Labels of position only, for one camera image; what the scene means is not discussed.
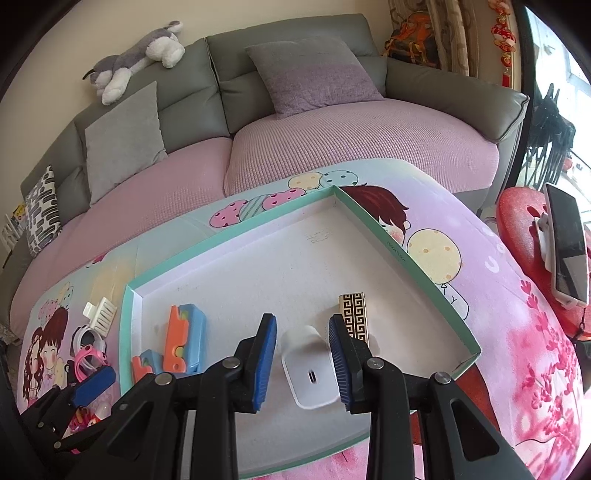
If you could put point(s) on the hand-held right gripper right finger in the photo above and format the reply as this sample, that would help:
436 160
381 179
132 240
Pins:
339 364

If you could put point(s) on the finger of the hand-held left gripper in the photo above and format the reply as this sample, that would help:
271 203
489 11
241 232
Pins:
94 384
60 441

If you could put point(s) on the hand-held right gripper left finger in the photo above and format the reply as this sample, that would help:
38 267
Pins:
263 364

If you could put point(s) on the white charger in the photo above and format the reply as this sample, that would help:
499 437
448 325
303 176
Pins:
307 369

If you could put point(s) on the white wristband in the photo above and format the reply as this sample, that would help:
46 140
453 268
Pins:
82 333

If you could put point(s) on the teal-edged cardboard box tray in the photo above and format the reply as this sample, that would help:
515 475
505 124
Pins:
300 277

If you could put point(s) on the pink plastic toy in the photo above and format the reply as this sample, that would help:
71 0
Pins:
87 359

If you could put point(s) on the small orange blue toy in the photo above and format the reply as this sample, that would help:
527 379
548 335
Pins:
147 362

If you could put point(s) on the black gold patterned box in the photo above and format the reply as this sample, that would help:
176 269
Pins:
354 309

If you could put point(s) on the white hair claw clip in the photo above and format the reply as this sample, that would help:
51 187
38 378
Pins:
102 314

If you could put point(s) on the large orange blue toy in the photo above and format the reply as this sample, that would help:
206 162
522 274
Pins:
178 337

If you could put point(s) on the white book rack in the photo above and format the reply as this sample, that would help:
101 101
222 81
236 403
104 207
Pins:
9 233

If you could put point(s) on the black white patterned pillow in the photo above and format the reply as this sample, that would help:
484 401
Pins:
41 212

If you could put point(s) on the red stool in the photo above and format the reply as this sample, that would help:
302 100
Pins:
517 230

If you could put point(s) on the grey sofa with pink cover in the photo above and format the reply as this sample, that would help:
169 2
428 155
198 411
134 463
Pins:
300 138

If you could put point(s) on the grey pillow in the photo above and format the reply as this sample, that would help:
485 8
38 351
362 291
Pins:
122 138

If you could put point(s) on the smartphone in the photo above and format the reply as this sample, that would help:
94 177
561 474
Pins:
570 244

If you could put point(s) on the purple pillow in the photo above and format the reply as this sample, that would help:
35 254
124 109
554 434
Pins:
309 78

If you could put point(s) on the black drying rack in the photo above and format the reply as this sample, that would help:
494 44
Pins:
551 129

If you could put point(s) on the orange bag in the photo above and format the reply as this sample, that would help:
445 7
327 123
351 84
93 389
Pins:
413 41

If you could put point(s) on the grey white plush dog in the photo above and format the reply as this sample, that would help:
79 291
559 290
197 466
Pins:
138 50

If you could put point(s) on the patterned curtain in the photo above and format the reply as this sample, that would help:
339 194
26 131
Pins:
455 32

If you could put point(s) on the red hanging ornament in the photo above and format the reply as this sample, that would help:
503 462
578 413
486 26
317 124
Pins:
503 34

